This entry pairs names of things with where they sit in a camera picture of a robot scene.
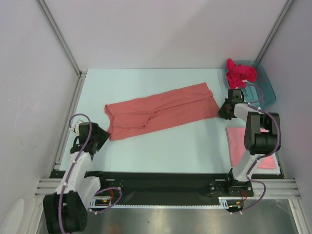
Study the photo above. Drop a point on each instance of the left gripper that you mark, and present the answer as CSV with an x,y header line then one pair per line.
x,y
103,135

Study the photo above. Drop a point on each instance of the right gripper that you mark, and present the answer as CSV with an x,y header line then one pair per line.
x,y
221,112

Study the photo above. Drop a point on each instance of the salmon t shirt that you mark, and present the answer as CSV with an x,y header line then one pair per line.
x,y
161,111

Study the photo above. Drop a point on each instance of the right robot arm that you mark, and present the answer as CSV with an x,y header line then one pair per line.
x,y
262,138

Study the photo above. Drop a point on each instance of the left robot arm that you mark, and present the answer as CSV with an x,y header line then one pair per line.
x,y
65,209

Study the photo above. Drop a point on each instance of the folded pink t shirt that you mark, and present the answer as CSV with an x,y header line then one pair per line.
x,y
237,149

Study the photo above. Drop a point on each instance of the crimson t shirt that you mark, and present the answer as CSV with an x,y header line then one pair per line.
x,y
238,75

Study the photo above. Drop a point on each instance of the teal plastic bin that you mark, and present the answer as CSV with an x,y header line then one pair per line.
x,y
260,91

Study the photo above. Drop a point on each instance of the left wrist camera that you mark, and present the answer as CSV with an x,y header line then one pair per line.
x,y
75,128

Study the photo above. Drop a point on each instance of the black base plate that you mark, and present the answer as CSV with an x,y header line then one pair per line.
x,y
148,185

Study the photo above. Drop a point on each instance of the left aluminium post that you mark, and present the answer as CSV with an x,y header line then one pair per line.
x,y
58,35

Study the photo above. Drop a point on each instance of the aluminium post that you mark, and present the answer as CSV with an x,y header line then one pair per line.
x,y
276,26
58,35

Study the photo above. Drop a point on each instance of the white cable duct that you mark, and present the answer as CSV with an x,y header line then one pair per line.
x,y
184,202

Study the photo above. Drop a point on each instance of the right aluminium post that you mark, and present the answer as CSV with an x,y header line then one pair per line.
x,y
276,26

